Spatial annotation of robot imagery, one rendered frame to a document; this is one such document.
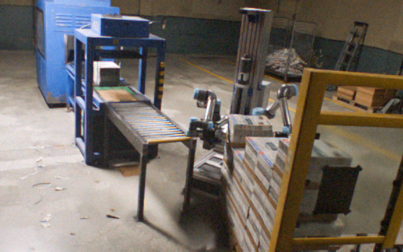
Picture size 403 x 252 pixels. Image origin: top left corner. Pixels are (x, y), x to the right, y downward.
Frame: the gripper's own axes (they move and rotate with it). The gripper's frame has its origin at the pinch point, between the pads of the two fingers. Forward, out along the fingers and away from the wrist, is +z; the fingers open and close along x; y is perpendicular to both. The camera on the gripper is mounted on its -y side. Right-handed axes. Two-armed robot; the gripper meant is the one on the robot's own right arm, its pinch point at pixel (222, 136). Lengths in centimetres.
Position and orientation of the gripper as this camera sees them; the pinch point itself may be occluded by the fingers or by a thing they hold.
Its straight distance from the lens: 375.3
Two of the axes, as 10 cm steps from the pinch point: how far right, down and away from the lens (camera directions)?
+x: -1.5, -3.5, 9.3
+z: 9.8, 0.5, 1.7
